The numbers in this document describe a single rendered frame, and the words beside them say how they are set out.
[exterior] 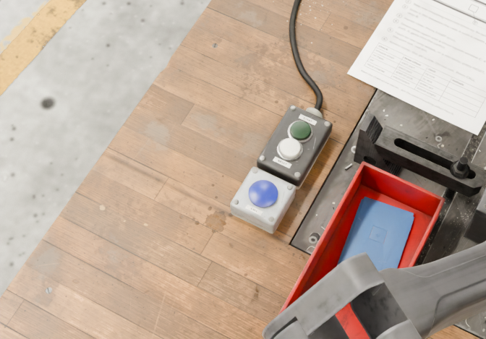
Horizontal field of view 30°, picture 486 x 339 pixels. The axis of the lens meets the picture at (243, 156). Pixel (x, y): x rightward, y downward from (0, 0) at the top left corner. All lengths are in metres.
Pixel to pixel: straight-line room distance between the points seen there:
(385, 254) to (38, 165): 1.32
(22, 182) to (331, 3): 1.15
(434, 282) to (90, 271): 0.59
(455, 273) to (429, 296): 0.04
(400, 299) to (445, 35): 0.76
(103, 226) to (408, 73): 0.50
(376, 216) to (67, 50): 1.46
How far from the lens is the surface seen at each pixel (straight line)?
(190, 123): 1.32
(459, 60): 1.41
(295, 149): 1.25
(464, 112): 1.36
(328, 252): 1.22
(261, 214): 1.21
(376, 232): 1.24
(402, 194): 1.24
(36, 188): 2.34
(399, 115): 1.34
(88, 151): 2.36
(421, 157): 1.22
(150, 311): 1.20
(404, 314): 0.72
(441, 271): 0.77
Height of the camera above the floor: 2.03
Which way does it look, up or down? 61 degrees down
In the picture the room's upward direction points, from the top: 1 degrees counter-clockwise
